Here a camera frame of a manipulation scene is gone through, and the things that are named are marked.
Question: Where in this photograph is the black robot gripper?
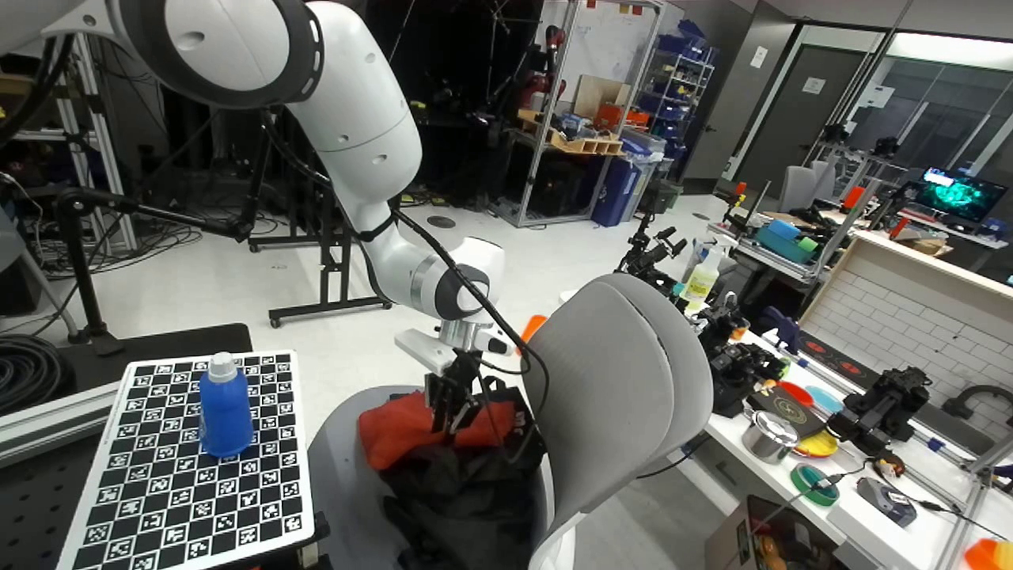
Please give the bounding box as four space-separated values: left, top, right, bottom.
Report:
397 318 511 406

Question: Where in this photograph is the orange red cloth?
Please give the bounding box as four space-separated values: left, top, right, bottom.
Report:
357 392 517 470

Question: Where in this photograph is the black fabric bag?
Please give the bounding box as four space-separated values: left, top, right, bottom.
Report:
379 431 544 570

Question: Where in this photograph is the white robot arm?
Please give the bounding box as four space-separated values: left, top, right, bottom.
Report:
0 0 503 406

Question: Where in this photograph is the grey mesh office chair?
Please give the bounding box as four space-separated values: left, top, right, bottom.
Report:
311 271 711 570

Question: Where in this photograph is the blue plastic bottle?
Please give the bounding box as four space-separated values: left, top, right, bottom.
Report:
199 350 252 459

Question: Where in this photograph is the checkerboard calibration board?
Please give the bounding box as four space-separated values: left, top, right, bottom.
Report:
56 350 317 570

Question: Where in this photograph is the metal cup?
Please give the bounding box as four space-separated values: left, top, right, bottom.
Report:
742 412 797 462

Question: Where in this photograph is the white pegboard panel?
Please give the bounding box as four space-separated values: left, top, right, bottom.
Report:
801 235 1013 402

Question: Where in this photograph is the white desk with gear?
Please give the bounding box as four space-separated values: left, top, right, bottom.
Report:
695 314 1013 570

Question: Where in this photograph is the teal screen monitor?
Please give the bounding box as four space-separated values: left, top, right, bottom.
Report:
915 167 1003 223

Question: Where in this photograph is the black camera tripod stand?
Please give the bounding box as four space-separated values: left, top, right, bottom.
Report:
249 112 394 330

